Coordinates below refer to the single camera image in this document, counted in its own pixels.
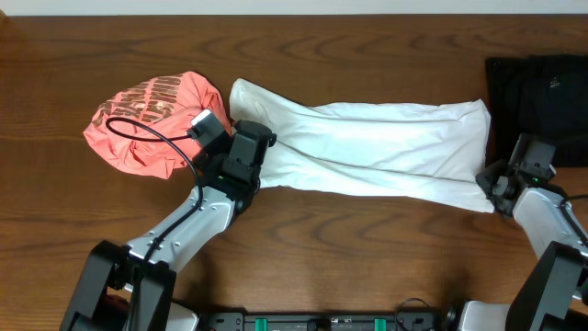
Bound white t-shirt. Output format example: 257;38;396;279
229;79;493;212

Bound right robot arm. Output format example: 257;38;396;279
454;134;587;331

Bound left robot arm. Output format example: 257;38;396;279
60;117;277;331

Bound black fabric container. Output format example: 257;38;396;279
485;55;587;167

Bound pink printed t-shirt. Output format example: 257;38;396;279
84;71;231;179

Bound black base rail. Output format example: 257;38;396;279
197;298;461;331

